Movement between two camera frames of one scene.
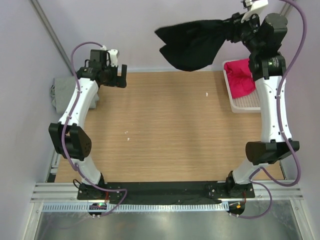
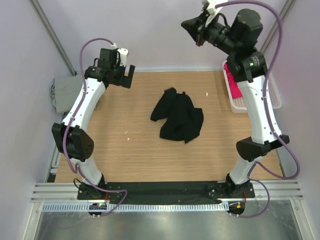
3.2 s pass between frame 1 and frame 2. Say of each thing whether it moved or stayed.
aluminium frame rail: stayed
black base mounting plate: stayed
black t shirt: moved
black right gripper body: moved
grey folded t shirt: stayed
